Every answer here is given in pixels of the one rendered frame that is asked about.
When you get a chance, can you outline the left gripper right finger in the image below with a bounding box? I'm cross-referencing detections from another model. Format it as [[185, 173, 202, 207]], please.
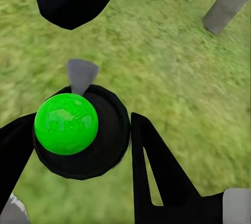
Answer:
[[130, 112, 219, 224]]

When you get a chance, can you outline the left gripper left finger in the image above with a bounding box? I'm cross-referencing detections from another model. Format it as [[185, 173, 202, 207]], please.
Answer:
[[0, 113, 36, 215]]

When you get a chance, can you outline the insectifuge atomizer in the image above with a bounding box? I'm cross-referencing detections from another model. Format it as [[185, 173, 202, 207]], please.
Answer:
[[32, 58, 131, 180]]

